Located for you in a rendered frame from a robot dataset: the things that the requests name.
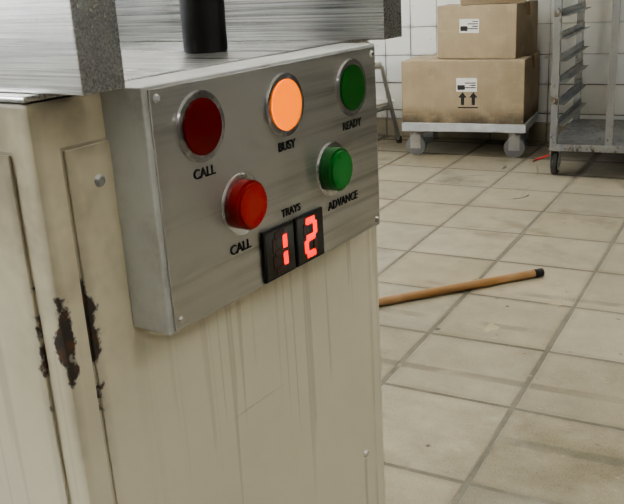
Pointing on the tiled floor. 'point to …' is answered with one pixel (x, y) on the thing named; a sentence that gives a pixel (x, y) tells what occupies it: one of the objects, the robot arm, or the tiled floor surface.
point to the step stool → (387, 101)
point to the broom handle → (460, 287)
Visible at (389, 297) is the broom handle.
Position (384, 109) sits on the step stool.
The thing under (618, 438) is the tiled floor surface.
